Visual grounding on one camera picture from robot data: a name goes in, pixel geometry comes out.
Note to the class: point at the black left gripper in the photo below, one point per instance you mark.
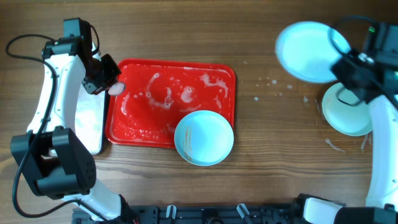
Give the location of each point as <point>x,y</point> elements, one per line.
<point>101,81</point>

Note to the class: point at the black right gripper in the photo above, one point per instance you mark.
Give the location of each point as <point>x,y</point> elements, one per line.
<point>347,69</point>

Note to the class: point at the pink green sponge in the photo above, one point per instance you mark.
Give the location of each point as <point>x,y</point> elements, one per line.
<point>116,89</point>

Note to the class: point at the light blue plate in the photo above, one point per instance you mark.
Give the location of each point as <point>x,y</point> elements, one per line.
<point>204,138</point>
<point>349,120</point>
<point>304,51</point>

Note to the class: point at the light blue plate top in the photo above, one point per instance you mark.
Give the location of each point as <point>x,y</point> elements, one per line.
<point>304,51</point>

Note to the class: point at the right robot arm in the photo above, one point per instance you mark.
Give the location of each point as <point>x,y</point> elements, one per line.
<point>379,53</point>

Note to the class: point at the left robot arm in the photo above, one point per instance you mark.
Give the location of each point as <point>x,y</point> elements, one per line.
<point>50,156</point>

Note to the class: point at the black soapy water tray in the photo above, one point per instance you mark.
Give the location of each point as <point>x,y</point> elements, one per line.
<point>89,120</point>

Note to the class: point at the red plastic tray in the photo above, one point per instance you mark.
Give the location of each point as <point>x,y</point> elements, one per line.
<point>159,93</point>

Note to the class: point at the light blue plate bottom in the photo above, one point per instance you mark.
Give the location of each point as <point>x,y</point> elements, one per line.
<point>204,138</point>

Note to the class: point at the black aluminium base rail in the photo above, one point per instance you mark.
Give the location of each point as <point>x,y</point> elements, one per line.
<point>219,214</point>

